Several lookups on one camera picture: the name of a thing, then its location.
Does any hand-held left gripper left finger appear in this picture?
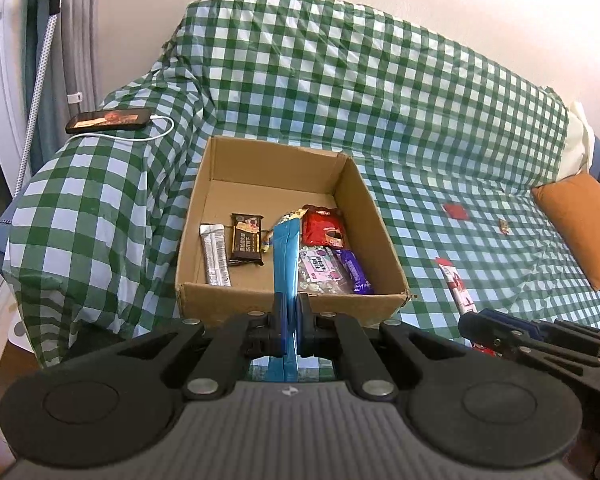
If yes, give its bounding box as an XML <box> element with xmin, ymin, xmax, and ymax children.
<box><xmin>62</xmin><ymin>292</ymin><xmax>288</xmax><ymax>402</ymax></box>

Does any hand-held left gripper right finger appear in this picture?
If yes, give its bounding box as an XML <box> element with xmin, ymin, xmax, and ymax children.
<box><xmin>297</xmin><ymin>292</ymin><xmax>503</xmax><ymax>402</ymax></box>

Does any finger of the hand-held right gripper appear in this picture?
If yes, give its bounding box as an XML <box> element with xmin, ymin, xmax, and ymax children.
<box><xmin>456</xmin><ymin>308</ymin><xmax>600</xmax><ymax>377</ymax></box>
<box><xmin>528</xmin><ymin>317</ymin><xmax>600</xmax><ymax>357</ymax></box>

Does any light blue snack bar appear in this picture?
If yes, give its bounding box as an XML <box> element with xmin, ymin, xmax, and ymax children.
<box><xmin>267</xmin><ymin>220</ymin><xmax>302</xmax><ymax>382</ymax></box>

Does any purple chocolate bar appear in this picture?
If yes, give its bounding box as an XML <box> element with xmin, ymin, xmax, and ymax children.
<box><xmin>337</xmin><ymin>248</ymin><xmax>372</xmax><ymax>295</ymax></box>

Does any red and white snack stick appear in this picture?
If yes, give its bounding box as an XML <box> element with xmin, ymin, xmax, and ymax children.
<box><xmin>435</xmin><ymin>257</ymin><xmax>499</xmax><ymax>357</ymax></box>

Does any dark brown chocolate bar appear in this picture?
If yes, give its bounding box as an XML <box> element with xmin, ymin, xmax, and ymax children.
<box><xmin>228</xmin><ymin>213</ymin><xmax>265</xmax><ymax>266</ymax></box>

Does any silver snack bar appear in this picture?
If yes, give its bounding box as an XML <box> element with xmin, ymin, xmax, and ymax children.
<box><xmin>199</xmin><ymin>223</ymin><xmax>232</xmax><ymax>287</ymax></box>

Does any large red snack packet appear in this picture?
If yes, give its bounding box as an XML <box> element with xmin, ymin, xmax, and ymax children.
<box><xmin>302</xmin><ymin>205</ymin><xmax>345</xmax><ymax>250</ymax></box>

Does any cardboard box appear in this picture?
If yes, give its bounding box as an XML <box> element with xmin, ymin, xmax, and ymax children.
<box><xmin>174</xmin><ymin>135</ymin><xmax>411</xmax><ymax>329</ymax></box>

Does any pink snack bag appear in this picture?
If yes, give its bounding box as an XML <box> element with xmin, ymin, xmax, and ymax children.
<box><xmin>297</xmin><ymin>246</ymin><xmax>354</xmax><ymax>295</ymax></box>

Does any yellow snack stick packet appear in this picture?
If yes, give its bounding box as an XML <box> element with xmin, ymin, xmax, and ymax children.
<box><xmin>261</xmin><ymin>209</ymin><xmax>307</xmax><ymax>252</ymax></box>

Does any orange cushion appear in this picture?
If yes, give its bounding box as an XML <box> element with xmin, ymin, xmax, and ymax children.
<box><xmin>531</xmin><ymin>172</ymin><xmax>600</xmax><ymax>292</ymax></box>

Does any white pillow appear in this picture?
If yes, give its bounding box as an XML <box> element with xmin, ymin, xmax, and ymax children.
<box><xmin>559</xmin><ymin>101</ymin><xmax>596</xmax><ymax>181</ymax></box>

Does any green checked sofa cover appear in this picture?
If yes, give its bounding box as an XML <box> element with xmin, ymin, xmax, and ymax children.
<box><xmin>0</xmin><ymin>0</ymin><xmax>600</xmax><ymax>372</ymax></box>

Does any black smartphone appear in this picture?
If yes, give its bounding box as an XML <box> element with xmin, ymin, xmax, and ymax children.
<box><xmin>64</xmin><ymin>108</ymin><xmax>153</xmax><ymax>135</ymax></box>

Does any grey curtain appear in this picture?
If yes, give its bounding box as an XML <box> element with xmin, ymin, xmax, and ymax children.
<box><xmin>22</xmin><ymin>0</ymin><xmax>102</xmax><ymax>162</ymax></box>

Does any white charging cable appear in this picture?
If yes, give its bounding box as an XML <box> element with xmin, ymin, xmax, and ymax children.
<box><xmin>86</xmin><ymin>114</ymin><xmax>175</xmax><ymax>143</ymax></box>

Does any braided steamer hose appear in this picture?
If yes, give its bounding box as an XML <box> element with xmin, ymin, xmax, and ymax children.
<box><xmin>14</xmin><ymin>0</ymin><xmax>65</xmax><ymax>197</ymax></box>

